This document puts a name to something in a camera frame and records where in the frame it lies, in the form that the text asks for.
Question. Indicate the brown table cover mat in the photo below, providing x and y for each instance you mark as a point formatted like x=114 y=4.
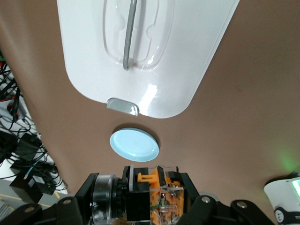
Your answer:
x=234 y=129

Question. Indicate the black power adapter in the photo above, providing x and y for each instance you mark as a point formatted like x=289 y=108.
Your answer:
x=35 y=189

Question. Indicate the white lidded plastic box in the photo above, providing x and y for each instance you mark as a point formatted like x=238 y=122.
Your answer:
x=182 y=58

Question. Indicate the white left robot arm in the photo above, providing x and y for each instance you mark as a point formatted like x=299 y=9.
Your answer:
x=281 y=199

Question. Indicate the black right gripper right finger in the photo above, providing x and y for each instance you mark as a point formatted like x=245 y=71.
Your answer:
x=204 y=211

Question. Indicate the light blue round plate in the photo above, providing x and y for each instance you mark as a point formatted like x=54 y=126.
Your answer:
x=134 y=145

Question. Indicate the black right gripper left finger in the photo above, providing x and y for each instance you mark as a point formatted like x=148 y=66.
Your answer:
x=70 y=211

